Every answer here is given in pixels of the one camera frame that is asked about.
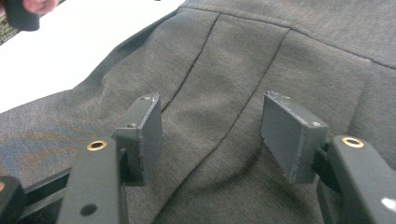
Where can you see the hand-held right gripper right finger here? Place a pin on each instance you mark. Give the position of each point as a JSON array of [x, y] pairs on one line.
[[288, 140]]

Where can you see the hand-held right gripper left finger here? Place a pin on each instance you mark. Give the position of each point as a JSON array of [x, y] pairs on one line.
[[146, 143]]

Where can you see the green woven basket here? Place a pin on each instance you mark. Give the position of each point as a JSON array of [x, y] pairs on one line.
[[4, 31]]

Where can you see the dark pleated skirt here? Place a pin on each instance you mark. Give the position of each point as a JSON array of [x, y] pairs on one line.
[[249, 62]]

